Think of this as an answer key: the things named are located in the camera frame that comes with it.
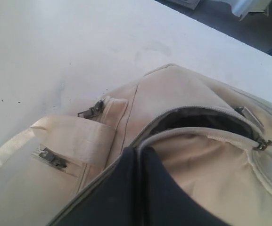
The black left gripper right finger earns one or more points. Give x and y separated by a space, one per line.
162 201

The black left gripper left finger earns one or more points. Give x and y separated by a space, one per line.
110 202

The cream fabric duffel bag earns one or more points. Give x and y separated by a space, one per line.
214 140

